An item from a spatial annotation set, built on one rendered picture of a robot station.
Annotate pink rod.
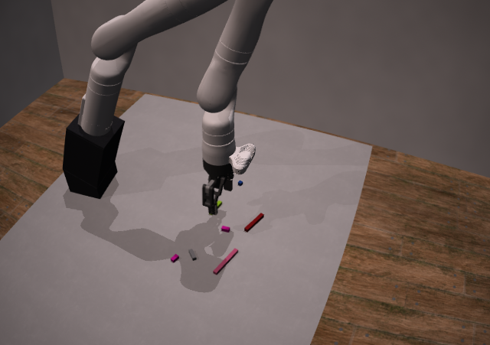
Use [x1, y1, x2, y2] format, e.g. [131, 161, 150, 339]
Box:
[213, 249, 238, 275]

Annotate dark red rod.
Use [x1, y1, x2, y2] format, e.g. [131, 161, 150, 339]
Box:
[244, 213, 264, 232]

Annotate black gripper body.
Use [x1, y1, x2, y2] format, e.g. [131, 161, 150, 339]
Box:
[203, 159, 233, 189]

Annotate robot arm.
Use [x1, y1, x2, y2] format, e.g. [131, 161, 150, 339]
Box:
[78, 0, 273, 174]

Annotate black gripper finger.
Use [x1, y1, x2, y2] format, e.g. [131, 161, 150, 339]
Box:
[202, 177, 226, 215]
[224, 171, 234, 191]

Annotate grey rod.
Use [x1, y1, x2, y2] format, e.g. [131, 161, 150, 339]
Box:
[188, 249, 197, 261]

